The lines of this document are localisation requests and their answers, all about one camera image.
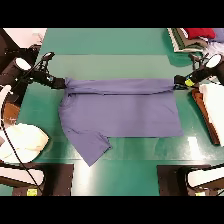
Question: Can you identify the cream white garment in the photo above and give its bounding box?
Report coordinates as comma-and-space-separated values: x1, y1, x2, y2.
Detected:
0, 122, 51, 165

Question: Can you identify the pale lavender garment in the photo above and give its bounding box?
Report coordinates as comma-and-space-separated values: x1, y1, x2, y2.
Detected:
201, 27, 224, 60

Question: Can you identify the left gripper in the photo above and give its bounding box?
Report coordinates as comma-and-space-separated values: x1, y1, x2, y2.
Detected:
39, 70, 68, 90

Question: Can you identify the red garment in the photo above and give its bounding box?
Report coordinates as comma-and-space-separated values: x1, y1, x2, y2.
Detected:
184, 27, 217, 41

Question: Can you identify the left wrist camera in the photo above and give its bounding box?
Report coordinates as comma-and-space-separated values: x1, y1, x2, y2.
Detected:
40, 51, 57, 73

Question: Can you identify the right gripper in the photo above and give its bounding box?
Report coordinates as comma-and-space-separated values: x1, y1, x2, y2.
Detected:
173, 74, 198, 91

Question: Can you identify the brown garment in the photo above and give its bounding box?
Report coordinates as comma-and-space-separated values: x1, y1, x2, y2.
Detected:
190, 88, 222, 147
0, 101, 22, 132

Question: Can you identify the olive garment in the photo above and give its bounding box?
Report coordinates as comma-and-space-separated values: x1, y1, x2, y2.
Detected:
175, 28, 210, 54

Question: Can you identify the lavender blue T-shirt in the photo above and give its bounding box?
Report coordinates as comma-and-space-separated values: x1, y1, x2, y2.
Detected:
57, 76, 185, 168

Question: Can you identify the black cable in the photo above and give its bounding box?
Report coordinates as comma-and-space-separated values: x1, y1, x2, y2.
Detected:
0, 57, 46, 196

